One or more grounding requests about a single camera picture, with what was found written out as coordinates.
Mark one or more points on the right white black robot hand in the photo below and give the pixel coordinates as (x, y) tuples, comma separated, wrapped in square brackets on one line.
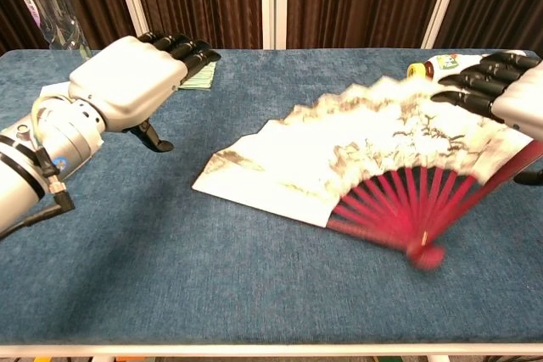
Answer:
[(522, 99)]

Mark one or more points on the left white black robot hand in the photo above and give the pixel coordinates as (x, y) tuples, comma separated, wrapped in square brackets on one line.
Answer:
[(127, 78)]

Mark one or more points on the red ribbed paper folding fan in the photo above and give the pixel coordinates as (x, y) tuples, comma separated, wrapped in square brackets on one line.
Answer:
[(360, 146)]

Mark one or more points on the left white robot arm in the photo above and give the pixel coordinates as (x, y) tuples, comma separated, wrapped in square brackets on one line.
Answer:
[(21, 167)]

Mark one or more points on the mint green hand brush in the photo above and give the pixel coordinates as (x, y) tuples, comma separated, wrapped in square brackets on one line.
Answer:
[(199, 80)]

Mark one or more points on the white drink bottle yellow cap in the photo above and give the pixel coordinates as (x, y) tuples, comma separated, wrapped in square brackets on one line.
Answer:
[(445, 63)]

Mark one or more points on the clear plastic water bottle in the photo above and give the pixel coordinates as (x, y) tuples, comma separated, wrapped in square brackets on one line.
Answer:
[(51, 10)]

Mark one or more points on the blue table mat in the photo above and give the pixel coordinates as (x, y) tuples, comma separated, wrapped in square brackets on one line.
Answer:
[(169, 252)]

